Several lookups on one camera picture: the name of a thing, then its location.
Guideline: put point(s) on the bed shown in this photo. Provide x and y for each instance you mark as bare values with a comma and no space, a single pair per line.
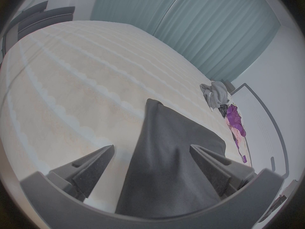
83,80

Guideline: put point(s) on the black T-shirt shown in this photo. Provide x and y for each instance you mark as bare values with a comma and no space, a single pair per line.
166,163

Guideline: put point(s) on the purple satin garment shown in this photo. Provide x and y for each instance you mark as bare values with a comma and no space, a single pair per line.
232,118

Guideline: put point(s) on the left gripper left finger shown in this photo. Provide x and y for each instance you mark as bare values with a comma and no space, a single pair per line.
93,170

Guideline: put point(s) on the grey knit garment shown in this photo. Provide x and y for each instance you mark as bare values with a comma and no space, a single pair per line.
216,94

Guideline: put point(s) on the grey bedside table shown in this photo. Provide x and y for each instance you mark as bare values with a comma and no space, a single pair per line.
229,85

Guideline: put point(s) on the black chest of drawers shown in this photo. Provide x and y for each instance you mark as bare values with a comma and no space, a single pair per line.
47,15

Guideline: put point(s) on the black satin garment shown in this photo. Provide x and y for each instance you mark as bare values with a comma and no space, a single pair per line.
223,111

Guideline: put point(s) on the blue-green curtain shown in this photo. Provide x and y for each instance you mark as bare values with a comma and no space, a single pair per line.
202,25

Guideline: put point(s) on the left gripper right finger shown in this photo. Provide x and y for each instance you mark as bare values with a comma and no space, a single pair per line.
214,170

